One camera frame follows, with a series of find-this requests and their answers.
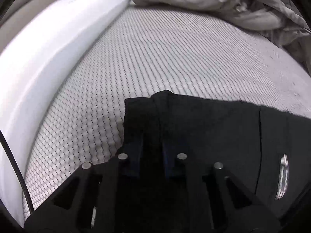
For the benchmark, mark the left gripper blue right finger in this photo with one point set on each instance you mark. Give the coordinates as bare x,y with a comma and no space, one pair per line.
198,191

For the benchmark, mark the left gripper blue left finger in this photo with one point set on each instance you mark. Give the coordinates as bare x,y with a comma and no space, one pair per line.
115,191

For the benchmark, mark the black pants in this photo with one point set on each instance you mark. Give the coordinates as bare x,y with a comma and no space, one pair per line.
267,149

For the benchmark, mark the white patterned mattress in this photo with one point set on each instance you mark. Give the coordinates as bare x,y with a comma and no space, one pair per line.
145,51

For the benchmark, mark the white pillow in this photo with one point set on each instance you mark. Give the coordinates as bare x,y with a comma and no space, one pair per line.
48,60

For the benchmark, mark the grey crumpled blanket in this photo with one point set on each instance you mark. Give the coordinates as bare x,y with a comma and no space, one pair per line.
280,21

